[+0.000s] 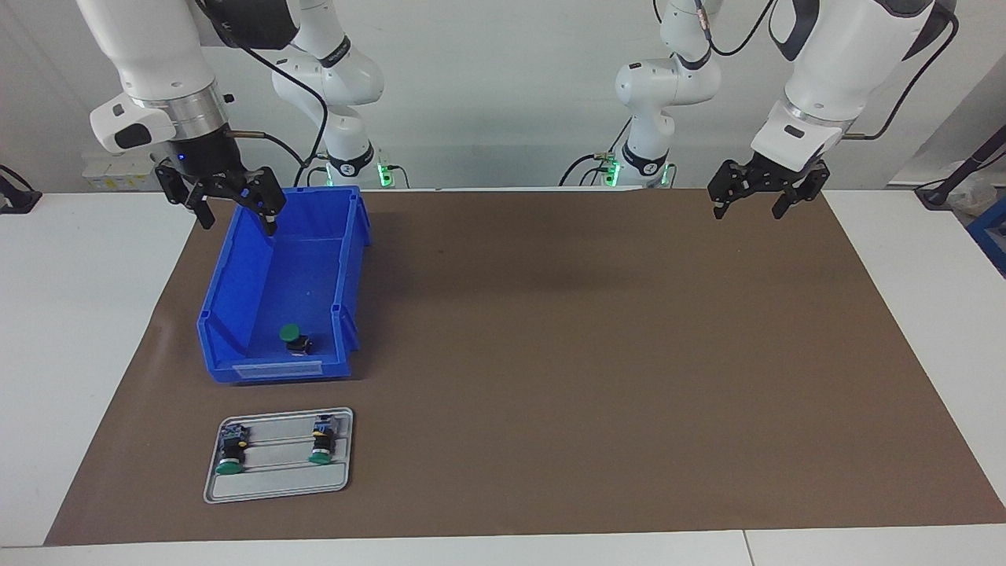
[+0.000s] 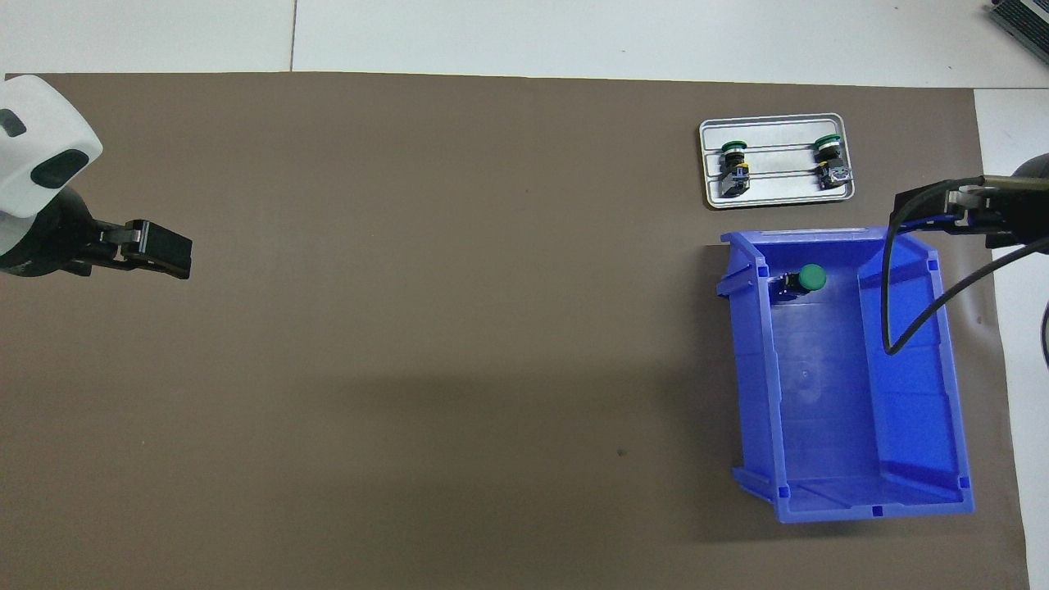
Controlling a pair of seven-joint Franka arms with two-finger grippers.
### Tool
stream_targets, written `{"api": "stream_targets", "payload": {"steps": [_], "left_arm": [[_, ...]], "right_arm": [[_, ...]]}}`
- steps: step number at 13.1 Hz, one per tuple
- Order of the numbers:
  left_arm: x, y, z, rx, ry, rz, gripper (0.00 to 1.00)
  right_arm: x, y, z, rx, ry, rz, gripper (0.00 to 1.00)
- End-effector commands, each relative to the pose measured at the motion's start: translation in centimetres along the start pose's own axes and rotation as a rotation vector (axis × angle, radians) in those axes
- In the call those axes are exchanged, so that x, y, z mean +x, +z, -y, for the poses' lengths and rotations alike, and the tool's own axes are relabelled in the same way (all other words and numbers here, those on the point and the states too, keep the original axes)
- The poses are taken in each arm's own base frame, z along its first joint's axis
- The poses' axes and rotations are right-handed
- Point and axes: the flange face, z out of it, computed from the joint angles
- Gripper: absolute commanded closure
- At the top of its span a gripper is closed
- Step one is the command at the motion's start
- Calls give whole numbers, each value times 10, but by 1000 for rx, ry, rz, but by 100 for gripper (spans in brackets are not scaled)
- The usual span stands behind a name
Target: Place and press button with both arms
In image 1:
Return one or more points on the white power strip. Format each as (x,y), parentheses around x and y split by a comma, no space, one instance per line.
(118,174)

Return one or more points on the brown table mat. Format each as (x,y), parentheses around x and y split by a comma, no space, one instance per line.
(550,432)

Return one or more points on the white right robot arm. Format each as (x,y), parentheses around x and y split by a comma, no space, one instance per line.
(157,47)

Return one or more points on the green push button switch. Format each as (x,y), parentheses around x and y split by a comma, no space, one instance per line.
(292,336)
(322,444)
(232,452)

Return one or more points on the green lit base connector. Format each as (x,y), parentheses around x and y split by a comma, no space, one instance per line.
(611,169)
(383,173)

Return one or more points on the blue frame object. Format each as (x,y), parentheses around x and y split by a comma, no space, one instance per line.
(992,236)

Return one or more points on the black clamp object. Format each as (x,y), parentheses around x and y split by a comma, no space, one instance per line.
(16,196)

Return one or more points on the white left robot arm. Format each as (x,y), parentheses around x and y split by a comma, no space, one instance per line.
(825,71)

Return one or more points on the silver metal tray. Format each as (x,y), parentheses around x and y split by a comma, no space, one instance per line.
(275,483)

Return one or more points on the blue plastic storage bin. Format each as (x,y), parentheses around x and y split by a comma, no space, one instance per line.
(275,275)

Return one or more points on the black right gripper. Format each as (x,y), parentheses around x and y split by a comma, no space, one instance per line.
(208,161)

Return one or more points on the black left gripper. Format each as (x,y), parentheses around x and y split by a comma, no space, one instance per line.
(774,174)

